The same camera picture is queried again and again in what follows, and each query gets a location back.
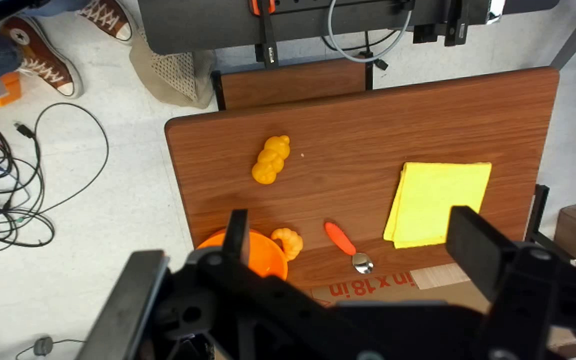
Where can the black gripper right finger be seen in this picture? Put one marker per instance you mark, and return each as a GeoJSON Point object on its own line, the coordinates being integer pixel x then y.
{"type": "Point", "coordinates": [481, 243]}

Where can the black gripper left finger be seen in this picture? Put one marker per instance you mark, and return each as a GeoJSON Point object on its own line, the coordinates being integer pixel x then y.
{"type": "Point", "coordinates": [237, 232]}

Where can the orange plastic bowl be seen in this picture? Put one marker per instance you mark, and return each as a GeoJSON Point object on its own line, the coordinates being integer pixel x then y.
{"type": "Point", "coordinates": [260, 253]}

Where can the yellow folded cloth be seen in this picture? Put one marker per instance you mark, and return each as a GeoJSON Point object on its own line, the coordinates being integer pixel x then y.
{"type": "Point", "coordinates": [434, 192]}

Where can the orange croissant shaped toy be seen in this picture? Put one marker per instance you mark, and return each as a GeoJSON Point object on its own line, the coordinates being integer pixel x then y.
{"type": "Point", "coordinates": [288, 240]}

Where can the orange lumpy plush toy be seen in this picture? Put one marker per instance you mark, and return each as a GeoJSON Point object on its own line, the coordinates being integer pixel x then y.
{"type": "Point", "coordinates": [271, 161]}

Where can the brown cardboard box panel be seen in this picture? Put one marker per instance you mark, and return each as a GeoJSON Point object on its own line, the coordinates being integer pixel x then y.
{"type": "Point", "coordinates": [380, 286]}

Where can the wooden table with black legs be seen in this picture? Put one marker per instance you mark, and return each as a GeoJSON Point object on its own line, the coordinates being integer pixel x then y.
{"type": "Point", "coordinates": [355, 146]}

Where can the beige mesh bag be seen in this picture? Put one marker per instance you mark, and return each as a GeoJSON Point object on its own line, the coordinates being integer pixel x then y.
{"type": "Point", "coordinates": [169, 81]}

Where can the black perforated mounting board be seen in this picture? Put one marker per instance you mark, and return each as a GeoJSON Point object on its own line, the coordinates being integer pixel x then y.
{"type": "Point", "coordinates": [200, 26]}

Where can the brown sneaker with white laces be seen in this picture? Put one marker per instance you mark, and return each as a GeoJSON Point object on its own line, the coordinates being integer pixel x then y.
{"type": "Point", "coordinates": [108, 16]}
{"type": "Point", "coordinates": [41, 61]}

